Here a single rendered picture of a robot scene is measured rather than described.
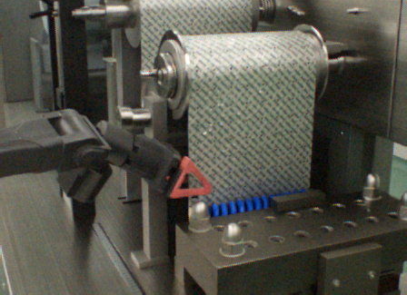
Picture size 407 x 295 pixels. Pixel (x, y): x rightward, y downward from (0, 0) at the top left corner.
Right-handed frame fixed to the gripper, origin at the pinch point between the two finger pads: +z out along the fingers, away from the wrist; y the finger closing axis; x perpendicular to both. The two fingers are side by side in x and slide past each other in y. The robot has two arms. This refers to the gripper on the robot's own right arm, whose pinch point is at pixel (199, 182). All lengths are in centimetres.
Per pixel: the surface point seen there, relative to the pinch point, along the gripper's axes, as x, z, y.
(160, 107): 8.1, -9.4, -7.2
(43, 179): -24, -6, -62
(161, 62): 14.8, -13.6, -5.6
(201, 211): -2.9, -2.0, 8.1
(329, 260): 0.3, 12.6, 21.9
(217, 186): 0.7, 3.3, 0.2
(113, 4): 21.0, -18.8, -28.5
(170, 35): 19.3, -13.9, -6.6
